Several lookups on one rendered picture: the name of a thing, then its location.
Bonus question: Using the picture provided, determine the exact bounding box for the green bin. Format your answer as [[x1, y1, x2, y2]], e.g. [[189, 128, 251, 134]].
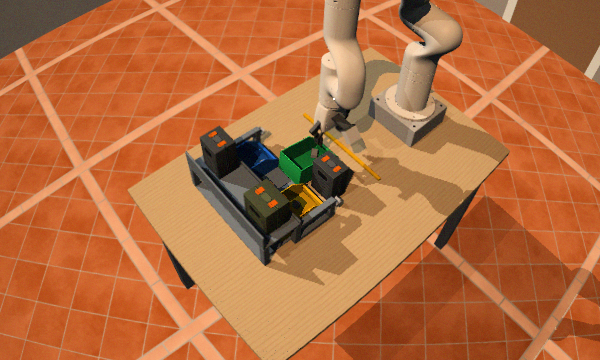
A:
[[278, 136, 334, 184]]

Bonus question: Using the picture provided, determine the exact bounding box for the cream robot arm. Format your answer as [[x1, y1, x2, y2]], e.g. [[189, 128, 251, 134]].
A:
[[319, 0, 463, 144]]

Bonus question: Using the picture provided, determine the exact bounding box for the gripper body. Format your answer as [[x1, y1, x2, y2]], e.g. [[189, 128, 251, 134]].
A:
[[314, 101, 347, 132]]

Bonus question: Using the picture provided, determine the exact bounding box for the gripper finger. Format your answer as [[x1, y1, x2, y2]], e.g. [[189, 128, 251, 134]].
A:
[[335, 110, 351, 133], [309, 120, 325, 147]]

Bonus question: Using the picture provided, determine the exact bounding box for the yellow thin bar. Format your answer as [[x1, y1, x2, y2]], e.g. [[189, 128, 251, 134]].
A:
[[303, 113, 381, 181]]

